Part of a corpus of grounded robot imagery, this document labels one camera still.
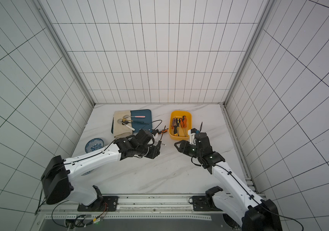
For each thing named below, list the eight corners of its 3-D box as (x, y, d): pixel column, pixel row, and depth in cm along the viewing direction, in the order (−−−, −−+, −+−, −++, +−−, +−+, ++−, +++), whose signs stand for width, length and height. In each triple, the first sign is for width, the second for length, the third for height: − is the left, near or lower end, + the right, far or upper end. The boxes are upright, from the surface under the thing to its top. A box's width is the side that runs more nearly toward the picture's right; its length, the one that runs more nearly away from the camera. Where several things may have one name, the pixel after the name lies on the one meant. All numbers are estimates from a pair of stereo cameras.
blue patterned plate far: (89, 154, 94) (85, 150, 89) (87, 147, 97) (82, 143, 93) (105, 146, 98) (102, 142, 93) (102, 140, 101) (99, 135, 96)
